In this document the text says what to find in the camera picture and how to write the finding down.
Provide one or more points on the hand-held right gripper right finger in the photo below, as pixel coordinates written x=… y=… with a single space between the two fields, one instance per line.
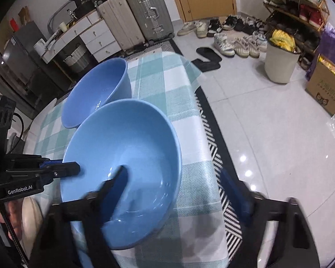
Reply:
x=237 y=198

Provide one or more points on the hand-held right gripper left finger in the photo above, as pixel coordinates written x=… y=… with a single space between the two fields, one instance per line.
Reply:
x=117 y=189

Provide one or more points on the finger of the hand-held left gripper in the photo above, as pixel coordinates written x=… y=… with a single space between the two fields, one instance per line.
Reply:
x=51 y=163
x=68 y=169

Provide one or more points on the blue bowl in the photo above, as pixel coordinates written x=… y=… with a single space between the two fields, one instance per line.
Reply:
x=100 y=89
x=128 y=150

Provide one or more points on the beige round plate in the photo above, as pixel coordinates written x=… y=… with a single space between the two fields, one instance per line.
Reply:
x=32 y=217

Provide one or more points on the person's left hand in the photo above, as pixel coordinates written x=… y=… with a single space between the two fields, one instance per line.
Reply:
x=14 y=217

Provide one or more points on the black white striped rug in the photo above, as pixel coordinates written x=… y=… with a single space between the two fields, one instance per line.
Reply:
x=220 y=173

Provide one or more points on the teal checked tablecloth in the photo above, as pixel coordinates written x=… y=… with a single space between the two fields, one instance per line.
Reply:
x=167 y=95

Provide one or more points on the woven laundry basket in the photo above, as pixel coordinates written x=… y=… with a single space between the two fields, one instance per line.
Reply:
x=76 y=58

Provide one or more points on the grey refrigerator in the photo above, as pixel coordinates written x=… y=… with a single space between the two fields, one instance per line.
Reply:
x=25 y=53

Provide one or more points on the white dresser with drawers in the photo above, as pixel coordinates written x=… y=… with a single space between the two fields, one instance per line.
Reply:
x=92 y=36

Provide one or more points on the black slipper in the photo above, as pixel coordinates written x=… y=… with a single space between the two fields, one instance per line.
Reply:
x=209 y=53
x=205 y=65

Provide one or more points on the cardboard box with cat print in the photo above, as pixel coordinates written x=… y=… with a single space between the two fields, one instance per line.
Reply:
x=326 y=92

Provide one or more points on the white trash bin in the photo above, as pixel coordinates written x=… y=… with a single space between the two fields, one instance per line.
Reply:
x=280 y=64

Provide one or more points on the oval mirror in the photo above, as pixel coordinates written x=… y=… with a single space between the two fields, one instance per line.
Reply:
x=58 y=14

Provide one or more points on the beige suitcase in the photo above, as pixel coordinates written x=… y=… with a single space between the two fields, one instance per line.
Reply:
x=120 y=22

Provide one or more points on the group of loose shoes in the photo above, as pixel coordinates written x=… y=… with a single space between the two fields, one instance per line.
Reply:
x=234 y=36

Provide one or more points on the yellow plastic bag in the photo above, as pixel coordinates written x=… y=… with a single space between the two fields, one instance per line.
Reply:
x=282 y=40

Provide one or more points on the silver suitcase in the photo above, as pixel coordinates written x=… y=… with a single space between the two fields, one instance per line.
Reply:
x=150 y=14

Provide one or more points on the purple bag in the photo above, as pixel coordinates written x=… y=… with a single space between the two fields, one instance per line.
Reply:
x=333 y=47

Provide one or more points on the wooden shoe rack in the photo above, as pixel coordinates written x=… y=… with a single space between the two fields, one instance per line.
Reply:
x=296 y=11

